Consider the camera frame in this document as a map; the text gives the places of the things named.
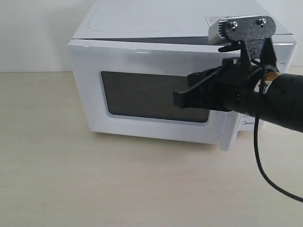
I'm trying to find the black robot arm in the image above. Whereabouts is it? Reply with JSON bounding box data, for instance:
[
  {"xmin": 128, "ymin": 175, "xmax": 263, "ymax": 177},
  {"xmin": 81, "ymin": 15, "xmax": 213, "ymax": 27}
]
[{"xmin": 173, "ymin": 58, "xmax": 303, "ymax": 132}]

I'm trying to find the white Midea microwave oven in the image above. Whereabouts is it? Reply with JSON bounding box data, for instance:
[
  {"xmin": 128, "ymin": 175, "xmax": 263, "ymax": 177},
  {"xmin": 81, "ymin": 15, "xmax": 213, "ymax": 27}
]
[{"xmin": 72, "ymin": 0, "xmax": 298, "ymax": 133}]

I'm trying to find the white microwave door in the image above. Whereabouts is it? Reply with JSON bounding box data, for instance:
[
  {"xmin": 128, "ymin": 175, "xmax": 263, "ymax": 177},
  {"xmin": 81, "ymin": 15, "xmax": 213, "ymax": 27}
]
[{"xmin": 68, "ymin": 39, "xmax": 241, "ymax": 150}]

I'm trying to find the black camera cable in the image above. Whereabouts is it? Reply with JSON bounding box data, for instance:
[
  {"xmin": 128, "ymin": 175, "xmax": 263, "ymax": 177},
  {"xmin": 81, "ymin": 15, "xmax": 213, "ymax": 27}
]
[{"xmin": 253, "ymin": 118, "xmax": 303, "ymax": 203}]

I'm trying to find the white warning label sticker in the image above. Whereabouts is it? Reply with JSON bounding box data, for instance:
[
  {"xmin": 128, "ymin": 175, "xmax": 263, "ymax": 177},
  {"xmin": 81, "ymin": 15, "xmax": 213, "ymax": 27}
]
[{"xmin": 205, "ymin": 17, "xmax": 227, "ymax": 27}]

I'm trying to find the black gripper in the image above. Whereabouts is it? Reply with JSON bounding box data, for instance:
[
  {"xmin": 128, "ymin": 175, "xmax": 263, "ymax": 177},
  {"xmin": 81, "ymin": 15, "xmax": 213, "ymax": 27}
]
[{"xmin": 173, "ymin": 58, "xmax": 262, "ymax": 113}]

